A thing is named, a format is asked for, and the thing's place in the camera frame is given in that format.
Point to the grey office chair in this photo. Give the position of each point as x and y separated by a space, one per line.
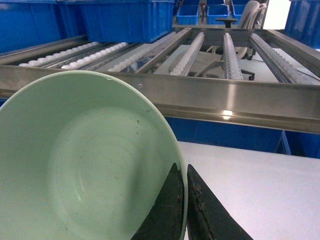
228 46

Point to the blue bin below shelf right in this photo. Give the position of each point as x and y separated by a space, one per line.
225 134

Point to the blue bin top right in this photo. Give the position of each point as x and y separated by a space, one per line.
303 22

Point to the blue bin far left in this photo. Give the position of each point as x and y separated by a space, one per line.
27 23

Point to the green bowl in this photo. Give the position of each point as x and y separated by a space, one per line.
83 156

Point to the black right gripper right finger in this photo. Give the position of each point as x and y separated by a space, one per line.
207 218

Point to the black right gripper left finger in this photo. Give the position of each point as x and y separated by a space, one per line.
165 219

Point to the large blue bin on shelf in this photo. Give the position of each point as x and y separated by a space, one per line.
131 21

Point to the stainless steel roller shelf rack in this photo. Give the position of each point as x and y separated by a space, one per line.
284 104

